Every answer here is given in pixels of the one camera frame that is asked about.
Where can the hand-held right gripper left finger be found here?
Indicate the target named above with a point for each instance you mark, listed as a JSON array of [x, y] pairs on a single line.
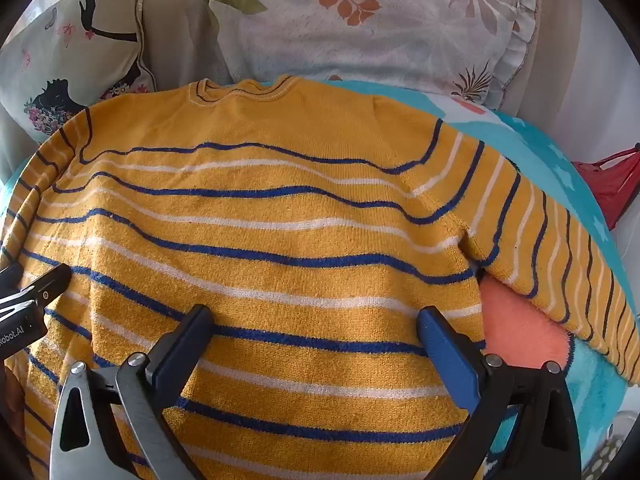
[[186, 346]]

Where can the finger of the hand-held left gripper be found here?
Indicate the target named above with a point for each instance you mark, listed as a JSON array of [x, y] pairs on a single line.
[[40, 287], [10, 276]]

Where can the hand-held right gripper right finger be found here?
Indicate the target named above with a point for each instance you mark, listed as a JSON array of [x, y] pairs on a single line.
[[445, 355]]

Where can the yellow striped knit sweater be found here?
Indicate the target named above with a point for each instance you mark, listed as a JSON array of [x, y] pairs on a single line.
[[280, 240]]

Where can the teal printed fleece blanket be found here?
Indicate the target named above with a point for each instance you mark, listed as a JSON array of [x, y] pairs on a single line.
[[525, 325]]

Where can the white figure print pillow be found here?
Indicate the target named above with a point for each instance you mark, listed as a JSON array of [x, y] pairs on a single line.
[[65, 60]]

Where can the red fabric item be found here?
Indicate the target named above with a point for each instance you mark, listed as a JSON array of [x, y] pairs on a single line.
[[610, 185]]

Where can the white leaf print pillow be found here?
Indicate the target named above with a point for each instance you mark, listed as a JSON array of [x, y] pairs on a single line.
[[380, 45]]

